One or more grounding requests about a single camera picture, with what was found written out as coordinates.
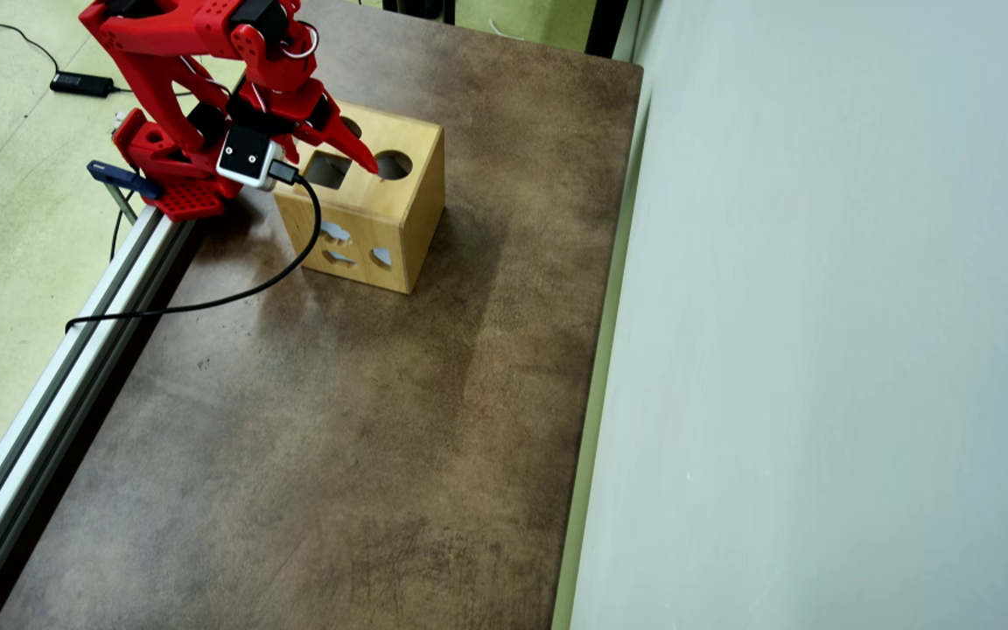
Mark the black furniture base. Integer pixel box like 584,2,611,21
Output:
381,0,458,25

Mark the red robot base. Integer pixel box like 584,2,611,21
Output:
112,109,251,221

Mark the blue clamp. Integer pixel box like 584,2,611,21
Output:
87,160,164,224

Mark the aluminium extrusion rail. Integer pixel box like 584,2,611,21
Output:
0,203,199,630

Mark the black power adapter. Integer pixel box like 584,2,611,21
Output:
50,72,116,99

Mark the dark vertical post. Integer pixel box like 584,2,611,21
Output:
585,0,629,60

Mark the wooden shape sorter box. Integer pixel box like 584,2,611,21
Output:
273,101,446,295

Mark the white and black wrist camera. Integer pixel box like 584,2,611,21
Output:
216,125,284,190

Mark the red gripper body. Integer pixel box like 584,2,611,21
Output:
228,79,336,141

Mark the thick black camera cable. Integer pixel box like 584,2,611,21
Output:
64,162,323,335

